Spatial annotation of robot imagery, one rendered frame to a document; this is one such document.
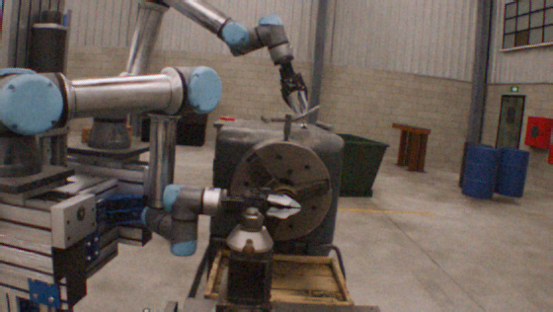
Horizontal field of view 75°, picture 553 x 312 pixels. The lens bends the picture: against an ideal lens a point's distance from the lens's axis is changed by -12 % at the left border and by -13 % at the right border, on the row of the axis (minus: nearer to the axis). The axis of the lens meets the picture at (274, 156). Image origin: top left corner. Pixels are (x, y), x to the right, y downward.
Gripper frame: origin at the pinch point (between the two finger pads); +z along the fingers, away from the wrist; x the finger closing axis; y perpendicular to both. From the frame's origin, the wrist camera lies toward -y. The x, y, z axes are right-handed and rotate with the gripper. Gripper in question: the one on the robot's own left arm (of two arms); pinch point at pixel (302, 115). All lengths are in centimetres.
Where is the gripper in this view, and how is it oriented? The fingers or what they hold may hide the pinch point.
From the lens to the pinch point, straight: 141.4
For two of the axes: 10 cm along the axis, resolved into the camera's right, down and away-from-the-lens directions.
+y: 0.2, 1.5, -9.9
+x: 9.4, -3.3, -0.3
